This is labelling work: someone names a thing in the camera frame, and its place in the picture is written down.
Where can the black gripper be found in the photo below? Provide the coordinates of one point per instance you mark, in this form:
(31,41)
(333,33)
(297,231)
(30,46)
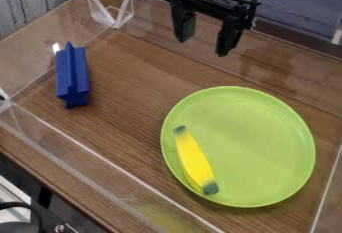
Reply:
(183,10)

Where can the blue star-shaped block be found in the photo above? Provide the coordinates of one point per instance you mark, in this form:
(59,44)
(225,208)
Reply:
(72,79)

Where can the green plate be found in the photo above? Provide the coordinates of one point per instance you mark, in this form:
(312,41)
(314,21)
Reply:
(255,140)

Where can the yellow toy banana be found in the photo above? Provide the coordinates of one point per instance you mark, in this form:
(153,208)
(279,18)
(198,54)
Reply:
(194,163)

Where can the clear acrylic corner bracket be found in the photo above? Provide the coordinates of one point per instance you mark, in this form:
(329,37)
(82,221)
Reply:
(108,15)

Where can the clear acrylic enclosure wall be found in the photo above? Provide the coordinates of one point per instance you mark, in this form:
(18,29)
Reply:
(95,153)

